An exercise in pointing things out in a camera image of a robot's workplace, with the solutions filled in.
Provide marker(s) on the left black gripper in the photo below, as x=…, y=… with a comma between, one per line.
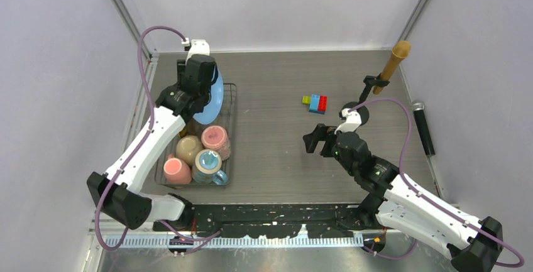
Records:
x=181, y=69

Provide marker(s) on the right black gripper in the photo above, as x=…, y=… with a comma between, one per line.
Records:
x=319, y=133

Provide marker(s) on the light blue plate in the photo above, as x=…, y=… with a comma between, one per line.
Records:
x=214, y=106

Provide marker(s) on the pink ghost pattern mug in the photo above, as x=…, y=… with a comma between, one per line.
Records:
x=216, y=138

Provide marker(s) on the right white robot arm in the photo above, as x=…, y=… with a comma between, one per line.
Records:
x=396, y=201

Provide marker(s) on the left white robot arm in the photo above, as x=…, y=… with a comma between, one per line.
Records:
x=117, y=191

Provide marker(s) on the red toy brick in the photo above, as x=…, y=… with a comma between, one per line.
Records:
x=322, y=106

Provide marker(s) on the blue toy brick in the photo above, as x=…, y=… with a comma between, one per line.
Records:
x=314, y=104

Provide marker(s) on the yellow green toy brick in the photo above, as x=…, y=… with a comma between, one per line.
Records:
x=306, y=100

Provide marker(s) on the beige cup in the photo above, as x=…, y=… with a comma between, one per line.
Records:
x=187, y=149

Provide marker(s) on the black microphone stand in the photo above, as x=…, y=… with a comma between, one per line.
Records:
x=370, y=83

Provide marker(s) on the blue beige mug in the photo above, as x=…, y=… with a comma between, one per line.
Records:
x=207, y=168

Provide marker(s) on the plain pink cup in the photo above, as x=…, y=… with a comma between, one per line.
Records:
x=176, y=171

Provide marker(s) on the black base bar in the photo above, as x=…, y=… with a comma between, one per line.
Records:
x=274, y=221

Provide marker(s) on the black microphone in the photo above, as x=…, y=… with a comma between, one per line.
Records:
x=423, y=127

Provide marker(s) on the gold microphone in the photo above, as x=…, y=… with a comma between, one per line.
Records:
x=399, y=52

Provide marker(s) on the black wire dish rack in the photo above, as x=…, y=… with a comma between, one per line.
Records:
x=225, y=119

